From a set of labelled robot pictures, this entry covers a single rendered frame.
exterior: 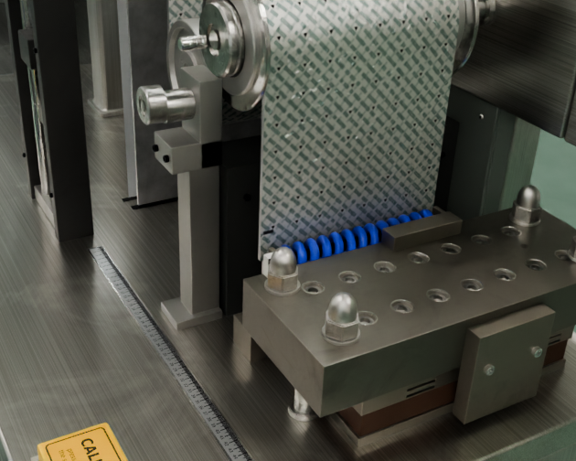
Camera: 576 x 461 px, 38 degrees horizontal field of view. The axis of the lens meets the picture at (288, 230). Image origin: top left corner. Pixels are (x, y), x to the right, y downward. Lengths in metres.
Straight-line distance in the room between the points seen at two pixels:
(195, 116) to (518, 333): 0.40
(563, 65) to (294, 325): 0.41
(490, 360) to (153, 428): 0.35
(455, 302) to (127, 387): 0.36
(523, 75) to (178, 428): 0.55
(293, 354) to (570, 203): 2.76
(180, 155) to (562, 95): 0.42
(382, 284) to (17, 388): 0.40
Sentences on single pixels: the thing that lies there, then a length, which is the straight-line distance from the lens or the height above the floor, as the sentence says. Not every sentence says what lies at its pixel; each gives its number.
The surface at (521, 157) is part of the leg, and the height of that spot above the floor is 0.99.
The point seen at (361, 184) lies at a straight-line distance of 0.95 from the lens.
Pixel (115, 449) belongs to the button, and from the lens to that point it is 0.84.
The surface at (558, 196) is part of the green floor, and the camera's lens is 3.54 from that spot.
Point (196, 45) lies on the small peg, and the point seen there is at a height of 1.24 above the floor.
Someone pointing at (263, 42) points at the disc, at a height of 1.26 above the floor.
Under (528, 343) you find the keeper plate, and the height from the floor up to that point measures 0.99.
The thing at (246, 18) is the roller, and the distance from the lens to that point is 0.83.
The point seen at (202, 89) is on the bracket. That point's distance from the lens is 0.89.
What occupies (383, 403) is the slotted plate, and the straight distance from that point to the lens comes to 0.86.
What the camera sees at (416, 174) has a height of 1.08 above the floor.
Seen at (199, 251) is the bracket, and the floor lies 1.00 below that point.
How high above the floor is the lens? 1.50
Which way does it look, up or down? 30 degrees down
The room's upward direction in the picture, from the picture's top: 3 degrees clockwise
